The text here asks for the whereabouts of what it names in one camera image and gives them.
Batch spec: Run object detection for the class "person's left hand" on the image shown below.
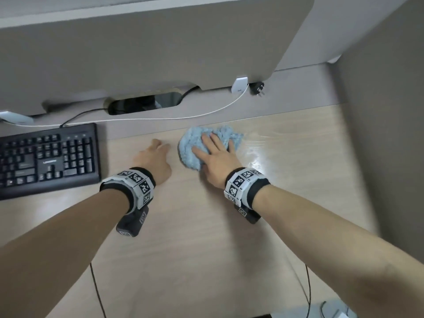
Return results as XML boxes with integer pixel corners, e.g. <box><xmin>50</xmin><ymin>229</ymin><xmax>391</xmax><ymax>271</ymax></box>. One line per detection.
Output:
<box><xmin>131</xmin><ymin>139</ymin><xmax>173</xmax><ymax>187</ymax></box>

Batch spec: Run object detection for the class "person's right hand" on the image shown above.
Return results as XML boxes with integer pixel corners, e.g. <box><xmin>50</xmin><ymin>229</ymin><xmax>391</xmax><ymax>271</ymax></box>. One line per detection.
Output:
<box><xmin>192</xmin><ymin>132</ymin><xmax>246</xmax><ymax>189</ymax></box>

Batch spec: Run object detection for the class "light blue fluffy cloth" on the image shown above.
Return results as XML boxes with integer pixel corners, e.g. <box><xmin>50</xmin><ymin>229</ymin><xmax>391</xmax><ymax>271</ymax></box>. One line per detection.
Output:
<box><xmin>178</xmin><ymin>126</ymin><xmax>244</xmax><ymax>171</ymax></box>

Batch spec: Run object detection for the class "person's left forearm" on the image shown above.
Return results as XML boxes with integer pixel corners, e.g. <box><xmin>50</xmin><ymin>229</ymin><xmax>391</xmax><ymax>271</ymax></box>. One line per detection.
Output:
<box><xmin>0</xmin><ymin>187</ymin><xmax>132</xmax><ymax>318</ymax></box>

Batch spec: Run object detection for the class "person's right forearm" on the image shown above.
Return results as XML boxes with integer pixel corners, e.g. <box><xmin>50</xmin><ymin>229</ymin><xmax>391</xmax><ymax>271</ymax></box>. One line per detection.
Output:
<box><xmin>252</xmin><ymin>185</ymin><xmax>424</xmax><ymax>318</ymax></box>

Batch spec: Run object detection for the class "white charger adapter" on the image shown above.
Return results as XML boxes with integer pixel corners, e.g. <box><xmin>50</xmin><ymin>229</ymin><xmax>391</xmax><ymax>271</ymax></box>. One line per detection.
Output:
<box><xmin>231</xmin><ymin>76</ymin><xmax>249</xmax><ymax>94</ymax></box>

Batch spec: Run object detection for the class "black power plug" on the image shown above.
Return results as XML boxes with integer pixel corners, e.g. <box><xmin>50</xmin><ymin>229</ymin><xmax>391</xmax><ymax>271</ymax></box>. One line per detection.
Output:
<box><xmin>249</xmin><ymin>81</ymin><xmax>266</xmax><ymax>97</ymax></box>

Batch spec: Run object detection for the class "grey desk partition panel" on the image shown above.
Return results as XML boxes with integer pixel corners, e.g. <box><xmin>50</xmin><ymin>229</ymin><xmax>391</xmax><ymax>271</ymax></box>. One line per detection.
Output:
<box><xmin>0</xmin><ymin>0</ymin><xmax>316</xmax><ymax>116</ymax></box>

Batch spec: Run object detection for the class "black computer keyboard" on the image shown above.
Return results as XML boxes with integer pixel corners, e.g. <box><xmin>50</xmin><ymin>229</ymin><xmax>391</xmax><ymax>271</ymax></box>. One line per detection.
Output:
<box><xmin>0</xmin><ymin>123</ymin><xmax>102</xmax><ymax>201</ymax></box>

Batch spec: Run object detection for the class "white flat device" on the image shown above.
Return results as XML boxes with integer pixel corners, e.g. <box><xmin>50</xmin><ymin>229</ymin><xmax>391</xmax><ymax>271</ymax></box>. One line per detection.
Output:
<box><xmin>0</xmin><ymin>110</ymin><xmax>34</xmax><ymax>126</ymax></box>

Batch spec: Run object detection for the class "grey side partition panel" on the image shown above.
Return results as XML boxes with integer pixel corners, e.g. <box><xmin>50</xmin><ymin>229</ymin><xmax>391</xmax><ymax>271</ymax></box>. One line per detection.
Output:
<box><xmin>326</xmin><ymin>0</ymin><xmax>424</xmax><ymax>237</ymax></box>

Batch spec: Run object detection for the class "white charging cable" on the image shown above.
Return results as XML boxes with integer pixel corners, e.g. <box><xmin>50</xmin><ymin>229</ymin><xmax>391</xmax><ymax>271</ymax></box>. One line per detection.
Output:
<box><xmin>0</xmin><ymin>83</ymin><xmax>250</xmax><ymax>127</ymax></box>

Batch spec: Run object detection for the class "left wrist camera marker band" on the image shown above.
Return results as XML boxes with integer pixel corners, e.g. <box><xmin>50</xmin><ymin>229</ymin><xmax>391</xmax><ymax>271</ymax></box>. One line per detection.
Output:
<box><xmin>99</xmin><ymin>167</ymin><xmax>156</xmax><ymax>238</ymax></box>

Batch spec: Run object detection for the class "wrist camera marker band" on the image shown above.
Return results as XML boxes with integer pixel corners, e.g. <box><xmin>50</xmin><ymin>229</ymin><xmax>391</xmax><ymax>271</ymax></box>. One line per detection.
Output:
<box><xmin>99</xmin><ymin>167</ymin><xmax>156</xmax><ymax>238</ymax></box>
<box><xmin>223</xmin><ymin>167</ymin><xmax>271</xmax><ymax>225</ymax></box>

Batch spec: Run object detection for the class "right wrist camera marker band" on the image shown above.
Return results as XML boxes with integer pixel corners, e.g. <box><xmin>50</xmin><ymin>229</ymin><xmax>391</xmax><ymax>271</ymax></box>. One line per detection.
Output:
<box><xmin>223</xmin><ymin>167</ymin><xmax>271</xmax><ymax>225</ymax></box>

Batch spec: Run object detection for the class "black keyboard cable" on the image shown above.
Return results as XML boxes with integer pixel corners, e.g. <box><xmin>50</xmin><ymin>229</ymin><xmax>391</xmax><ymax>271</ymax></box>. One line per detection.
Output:
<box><xmin>60</xmin><ymin>85</ymin><xmax>201</xmax><ymax>128</ymax></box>

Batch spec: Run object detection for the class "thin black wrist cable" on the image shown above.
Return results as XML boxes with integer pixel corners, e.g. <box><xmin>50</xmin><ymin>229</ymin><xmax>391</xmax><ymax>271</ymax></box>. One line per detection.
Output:
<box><xmin>304</xmin><ymin>264</ymin><xmax>314</xmax><ymax>318</ymax></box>
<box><xmin>89</xmin><ymin>261</ymin><xmax>107</xmax><ymax>318</ymax></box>

